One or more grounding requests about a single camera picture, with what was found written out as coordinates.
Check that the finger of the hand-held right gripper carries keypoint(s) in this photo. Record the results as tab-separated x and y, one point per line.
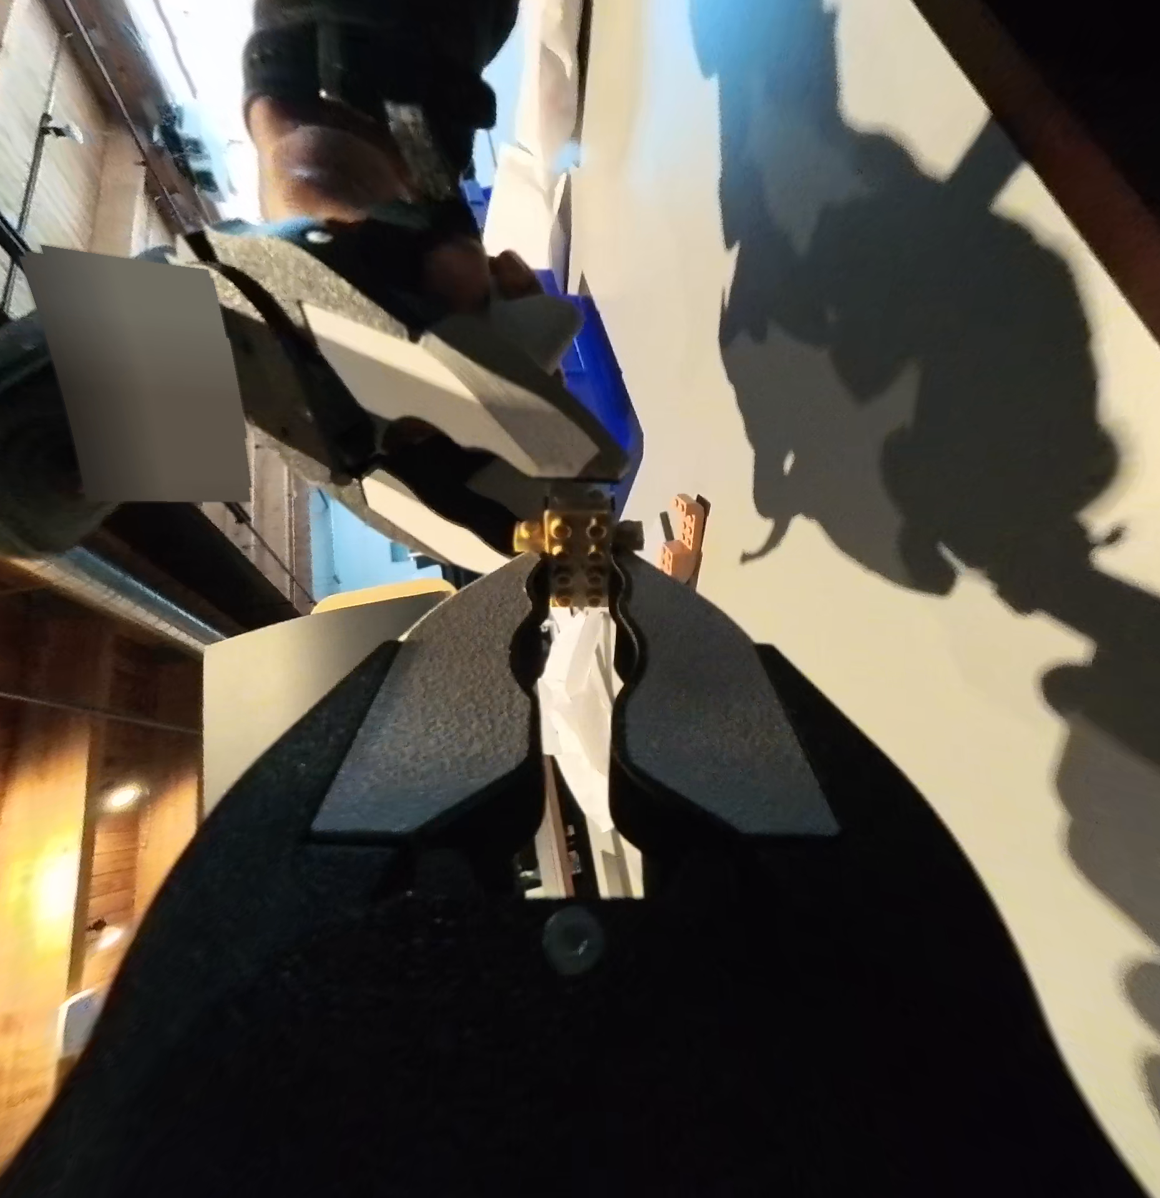
420	379
420	512

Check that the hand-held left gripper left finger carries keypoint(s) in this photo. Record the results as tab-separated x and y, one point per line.
430	720

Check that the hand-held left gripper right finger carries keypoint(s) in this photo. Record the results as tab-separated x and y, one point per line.
720	740

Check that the gold toy brick assembly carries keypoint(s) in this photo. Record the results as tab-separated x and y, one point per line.
571	544

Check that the orange toy brick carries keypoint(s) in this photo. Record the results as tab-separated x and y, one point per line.
683	533

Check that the white desk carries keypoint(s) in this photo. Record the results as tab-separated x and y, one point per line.
917	683

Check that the person's right hand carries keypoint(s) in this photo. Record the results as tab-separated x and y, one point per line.
318	158

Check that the black board with yellow edge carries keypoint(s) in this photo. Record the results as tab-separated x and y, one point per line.
383	593

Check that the white crumpled cloth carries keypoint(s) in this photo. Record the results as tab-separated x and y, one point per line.
581	693

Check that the blue plastic bin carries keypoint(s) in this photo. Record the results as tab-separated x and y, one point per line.
598	374
477	201

